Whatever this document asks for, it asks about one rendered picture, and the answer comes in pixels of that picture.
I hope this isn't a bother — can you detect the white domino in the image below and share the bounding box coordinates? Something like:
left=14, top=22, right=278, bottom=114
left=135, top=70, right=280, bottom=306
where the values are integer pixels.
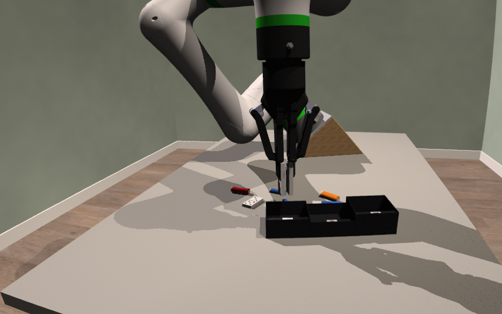
left=242, top=196, right=263, bottom=209

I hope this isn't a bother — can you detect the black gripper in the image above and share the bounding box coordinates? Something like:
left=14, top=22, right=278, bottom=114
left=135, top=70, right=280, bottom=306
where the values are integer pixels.
left=249, top=61, right=320, bottom=196

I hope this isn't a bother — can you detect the orange battery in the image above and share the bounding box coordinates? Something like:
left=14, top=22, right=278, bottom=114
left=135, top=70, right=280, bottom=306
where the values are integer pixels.
left=320, top=191, right=340, bottom=201

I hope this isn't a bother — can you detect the black rack of bins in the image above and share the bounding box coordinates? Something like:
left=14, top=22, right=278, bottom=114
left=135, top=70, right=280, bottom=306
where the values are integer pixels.
left=266, top=195, right=399, bottom=239

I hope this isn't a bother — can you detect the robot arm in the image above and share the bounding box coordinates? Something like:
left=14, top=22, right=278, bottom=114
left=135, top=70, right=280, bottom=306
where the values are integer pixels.
left=139, top=0, right=351, bottom=144

